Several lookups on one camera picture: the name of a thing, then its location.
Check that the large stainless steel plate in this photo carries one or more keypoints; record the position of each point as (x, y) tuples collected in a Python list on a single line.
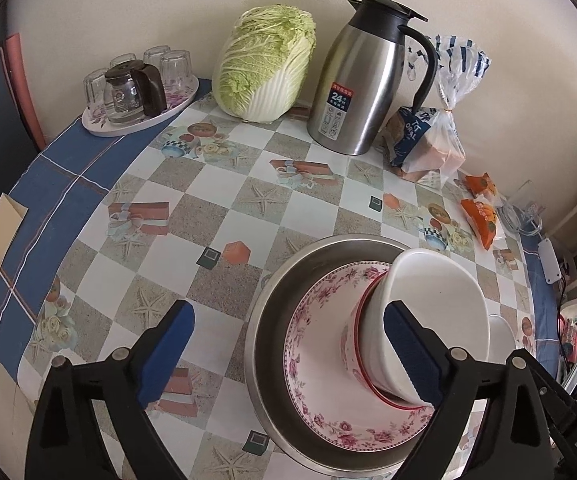
[(273, 320)]

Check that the orange snack packet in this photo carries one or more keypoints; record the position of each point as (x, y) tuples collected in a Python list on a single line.
[(481, 222), (481, 185)]

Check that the blue plaid tablecloth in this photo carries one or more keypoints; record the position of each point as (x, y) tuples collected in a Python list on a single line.
[(58, 175)]

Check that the white power strip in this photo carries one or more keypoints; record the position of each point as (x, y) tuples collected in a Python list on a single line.
[(548, 260)]

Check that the strawberry print bowl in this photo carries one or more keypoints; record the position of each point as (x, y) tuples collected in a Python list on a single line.
[(351, 345)]

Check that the small white bowl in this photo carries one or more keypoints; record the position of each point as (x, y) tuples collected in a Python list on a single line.
[(501, 335)]

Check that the pink floral ceramic plate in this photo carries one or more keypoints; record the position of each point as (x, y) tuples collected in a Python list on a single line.
[(318, 360)]

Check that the pale blue-white ceramic bowl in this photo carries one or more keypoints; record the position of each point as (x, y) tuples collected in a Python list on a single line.
[(433, 290)]

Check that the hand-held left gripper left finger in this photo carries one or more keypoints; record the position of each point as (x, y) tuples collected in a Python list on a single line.
[(168, 355)]

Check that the napa cabbage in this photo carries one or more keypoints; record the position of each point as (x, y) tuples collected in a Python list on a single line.
[(263, 60)]

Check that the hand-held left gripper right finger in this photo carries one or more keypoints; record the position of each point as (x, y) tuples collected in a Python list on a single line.
[(413, 355)]

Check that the pink pole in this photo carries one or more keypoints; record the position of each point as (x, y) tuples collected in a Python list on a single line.
[(18, 85)]

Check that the glass teapot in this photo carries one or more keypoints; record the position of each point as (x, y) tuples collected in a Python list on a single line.
[(123, 95)]

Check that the stainless steel thermos jug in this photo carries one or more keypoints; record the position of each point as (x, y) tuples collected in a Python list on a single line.
[(358, 95)]

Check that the clear drinking glass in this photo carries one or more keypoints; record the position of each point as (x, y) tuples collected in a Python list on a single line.
[(124, 60), (176, 70), (93, 90), (154, 55)]

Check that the clear glass pitcher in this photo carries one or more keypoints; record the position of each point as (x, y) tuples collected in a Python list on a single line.
[(518, 220)]

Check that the bagged sliced bread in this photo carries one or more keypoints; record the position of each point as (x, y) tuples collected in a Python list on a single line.
[(418, 145)]

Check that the oval floral tray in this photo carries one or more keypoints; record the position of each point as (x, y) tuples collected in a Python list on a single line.
[(118, 128)]

